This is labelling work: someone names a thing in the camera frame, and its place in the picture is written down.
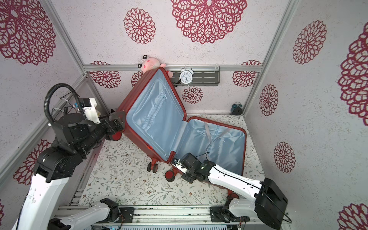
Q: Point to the dark teal small alarm clock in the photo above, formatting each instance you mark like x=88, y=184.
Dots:
x=236, y=109

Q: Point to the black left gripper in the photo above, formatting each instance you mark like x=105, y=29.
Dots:
x=119, y=126

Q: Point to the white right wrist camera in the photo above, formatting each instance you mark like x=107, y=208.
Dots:
x=176, y=163

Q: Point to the red hard-shell suitcase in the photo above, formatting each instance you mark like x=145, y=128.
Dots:
x=156, y=122

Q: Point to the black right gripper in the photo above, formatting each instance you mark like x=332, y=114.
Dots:
x=184, y=166

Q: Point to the dark grey wall shelf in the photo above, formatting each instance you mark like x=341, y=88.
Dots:
x=210, y=77

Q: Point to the floral patterned table mat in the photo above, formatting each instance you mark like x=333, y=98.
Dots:
x=120, y=173

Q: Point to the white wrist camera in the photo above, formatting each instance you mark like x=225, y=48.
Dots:
x=88, y=106
x=176, y=163

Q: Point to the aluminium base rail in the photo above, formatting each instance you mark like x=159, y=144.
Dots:
x=156, y=216

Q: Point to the black wire wall basket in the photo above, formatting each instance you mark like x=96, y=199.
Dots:
x=71, y=117

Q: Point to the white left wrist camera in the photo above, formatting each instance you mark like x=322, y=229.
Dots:
x=88, y=106

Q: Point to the pink frog plush toy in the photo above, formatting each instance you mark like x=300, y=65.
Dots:
x=150, y=63

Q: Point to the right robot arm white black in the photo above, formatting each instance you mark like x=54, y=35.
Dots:
x=253, y=198

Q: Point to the white twin-bell alarm clock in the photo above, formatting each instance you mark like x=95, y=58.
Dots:
x=186, y=75

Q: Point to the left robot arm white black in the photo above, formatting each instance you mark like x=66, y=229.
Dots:
x=76, y=135

